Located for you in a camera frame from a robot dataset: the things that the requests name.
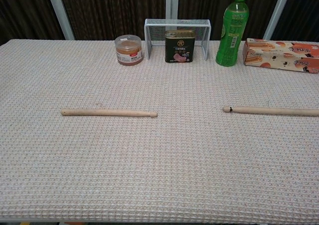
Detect plain wooden drumstick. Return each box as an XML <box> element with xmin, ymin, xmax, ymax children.
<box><xmin>60</xmin><ymin>108</ymin><xmax>159</xmax><ymax>118</ymax></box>

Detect wooden drumstick with black mark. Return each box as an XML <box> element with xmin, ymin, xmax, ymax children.
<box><xmin>222</xmin><ymin>105</ymin><xmax>319</xmax><ymax>117</ymax></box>

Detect beige waffle weave tablecloth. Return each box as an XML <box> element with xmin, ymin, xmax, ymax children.
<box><xmin>0</xmin><ymin>38</ymin><xmax>319</xmax><ymax>224</ymax></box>

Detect dark luncheon meat can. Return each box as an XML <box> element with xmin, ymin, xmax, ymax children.
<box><xmin>164</xmin><ymin>30</ymin><xmax>196</xmax><ymax>63</ymax></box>

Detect clear plastic jar orange contents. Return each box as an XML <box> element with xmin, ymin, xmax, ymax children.
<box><xmin>114</xmin><ymin>34</ymin><xmax>144</xmax><ymax>66</ymax></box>

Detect green drink bottle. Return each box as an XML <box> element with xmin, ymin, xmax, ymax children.
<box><xmin>215</xmin><ymin>0</ymin><xmax>250</xmax><ymax>67</ymax></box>

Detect dark ribbed partition panel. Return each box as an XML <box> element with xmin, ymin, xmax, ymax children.
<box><xmin>271</xmin><ymin>0</ymin><xmax>319</xmax><ymax>43</ymax></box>
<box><xmin>56</xmin><ymin>0</ymin><xmax>167</xmax><ymax>41</ymax></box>
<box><xmin>177</xmin><ymin>0</ymin><xmax>284</xmax><ymax>40</ymax></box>
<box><xmin>0</xmin><ymin>0</ymin><xmax>66</xmax><ymax>46</ymax></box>

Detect orange biscuit box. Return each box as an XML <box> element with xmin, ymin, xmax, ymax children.
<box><xmin>243</xmin><ymin>37</ymin><xmax>319</xmax><ymax>74</ymax></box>

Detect white wire mesh shelf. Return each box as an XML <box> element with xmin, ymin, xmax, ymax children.
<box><xmin>144</xmin><ymin>18</ymin><xmax>212</xmax><ymax>61</ymax></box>

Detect grey metal partition post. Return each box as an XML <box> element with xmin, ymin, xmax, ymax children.
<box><xmin>44</xmin><ymin>0</ymin><xmax>75</xmax><ymax>40</ymax></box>
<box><xmin>165</xmin><ymin>0</ymin><xmax>179</xmax><ymax>20</ymax></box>
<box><xmin>263</xmin><ymin>0</ymin><xmax>294</xmax><ymax>40</ymax></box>

